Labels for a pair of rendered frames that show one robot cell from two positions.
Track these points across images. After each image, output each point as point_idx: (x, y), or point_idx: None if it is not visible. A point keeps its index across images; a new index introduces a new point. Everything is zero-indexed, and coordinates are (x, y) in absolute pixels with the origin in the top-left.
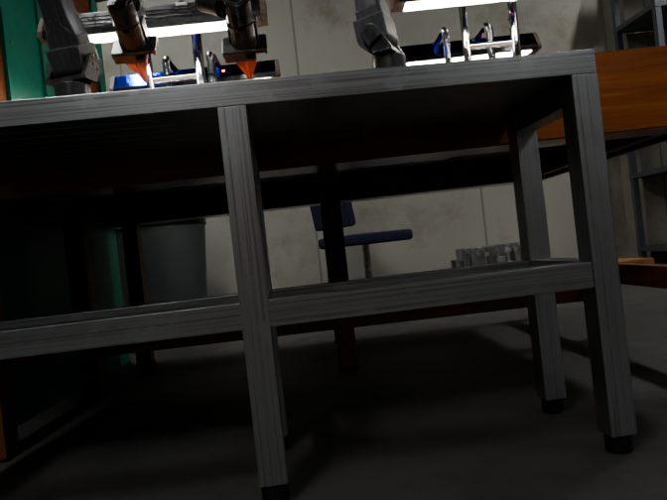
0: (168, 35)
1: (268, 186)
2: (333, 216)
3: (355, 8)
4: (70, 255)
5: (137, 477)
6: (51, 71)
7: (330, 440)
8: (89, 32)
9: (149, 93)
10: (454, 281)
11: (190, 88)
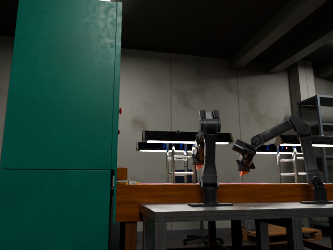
0: (191, 143)
1: None
2: (238, 220)
3: (307, 167)
4: (124, 228)
5: None
6: (202, 182)
7: None
8: (164, 140)
9: (269, 211)
10: None
11: (283, 210)
